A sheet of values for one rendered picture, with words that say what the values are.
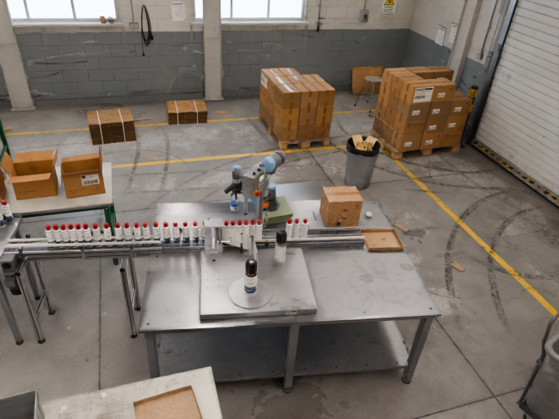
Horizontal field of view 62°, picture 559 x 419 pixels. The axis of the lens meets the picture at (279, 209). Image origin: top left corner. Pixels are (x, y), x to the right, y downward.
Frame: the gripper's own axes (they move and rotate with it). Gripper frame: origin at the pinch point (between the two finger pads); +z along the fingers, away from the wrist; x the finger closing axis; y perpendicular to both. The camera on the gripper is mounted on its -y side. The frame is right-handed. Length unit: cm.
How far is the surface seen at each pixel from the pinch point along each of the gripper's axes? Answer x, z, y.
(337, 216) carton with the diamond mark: -58, -5, 74
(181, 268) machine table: -65, 8, -63
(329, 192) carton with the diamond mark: -42, -21, 73
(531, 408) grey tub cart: -229, 72, 157
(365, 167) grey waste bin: 102, 55, 214
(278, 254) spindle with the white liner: -91, -7, 5
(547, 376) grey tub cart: -228, 33, 154
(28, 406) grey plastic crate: -154, 1, -165
